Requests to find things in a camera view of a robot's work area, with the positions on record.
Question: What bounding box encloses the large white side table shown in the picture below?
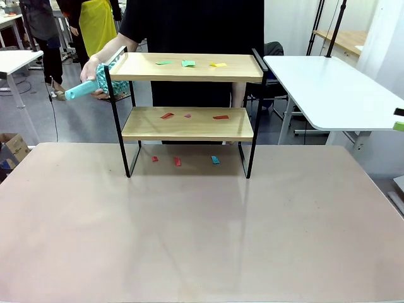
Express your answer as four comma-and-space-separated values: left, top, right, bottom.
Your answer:
263, 55, 404, 146

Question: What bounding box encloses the black tripod stand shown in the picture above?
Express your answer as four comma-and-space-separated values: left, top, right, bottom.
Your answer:
306, 0, 326, 56

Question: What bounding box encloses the two-tier wooden shelf black frame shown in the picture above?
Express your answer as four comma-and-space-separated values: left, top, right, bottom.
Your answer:
103, 46, 268, 179

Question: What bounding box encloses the black stand pole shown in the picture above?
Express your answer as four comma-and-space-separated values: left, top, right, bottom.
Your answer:
326, 0, 348, 59

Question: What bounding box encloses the white background desk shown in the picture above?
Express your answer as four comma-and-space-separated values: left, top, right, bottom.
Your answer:
0, 12, 25, 50

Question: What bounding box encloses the person's left forearm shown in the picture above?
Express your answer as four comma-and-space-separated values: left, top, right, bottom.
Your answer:
232, 82, 246, 109

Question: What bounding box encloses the person in black clothes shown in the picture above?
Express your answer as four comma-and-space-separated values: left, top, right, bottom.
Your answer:
118, 0, 265, 146

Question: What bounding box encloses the person with yellow apron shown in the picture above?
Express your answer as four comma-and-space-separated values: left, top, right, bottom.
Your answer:
56, 0, 122, 64

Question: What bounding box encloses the teal chenille duster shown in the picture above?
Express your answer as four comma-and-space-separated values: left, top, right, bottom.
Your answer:
64, 52, 130, 102

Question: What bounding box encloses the cardboard box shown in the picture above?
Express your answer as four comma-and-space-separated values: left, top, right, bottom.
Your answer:
0, 132, 32, 184

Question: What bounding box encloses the wooden counter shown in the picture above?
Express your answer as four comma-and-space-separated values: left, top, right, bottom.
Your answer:
311, 29, 369, 58

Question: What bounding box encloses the small white desk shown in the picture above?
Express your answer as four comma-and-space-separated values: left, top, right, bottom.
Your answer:
0, 49, 44, 143

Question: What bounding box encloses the thick black pole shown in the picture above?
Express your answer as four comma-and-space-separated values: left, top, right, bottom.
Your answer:
19, 0, 38, 53

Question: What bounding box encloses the grey metal base frame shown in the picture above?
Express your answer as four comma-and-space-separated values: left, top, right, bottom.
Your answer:
387, 175, 404, 219

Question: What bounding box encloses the person's right hand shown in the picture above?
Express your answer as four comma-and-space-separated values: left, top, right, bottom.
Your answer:
80, 54, 110, 100

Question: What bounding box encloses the person in grey top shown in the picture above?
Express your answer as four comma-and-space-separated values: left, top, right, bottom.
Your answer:
18, 0, 69, 97

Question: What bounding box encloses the black hanging cable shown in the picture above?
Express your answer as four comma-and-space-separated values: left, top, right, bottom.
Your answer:
45, 74, 60, 143

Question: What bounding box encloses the person's right forearm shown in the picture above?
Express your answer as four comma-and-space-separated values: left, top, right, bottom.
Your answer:
93, 31, 140, 64

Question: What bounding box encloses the black chair with jacket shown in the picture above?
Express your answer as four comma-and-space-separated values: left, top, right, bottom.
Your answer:
242, 41, 290, 122

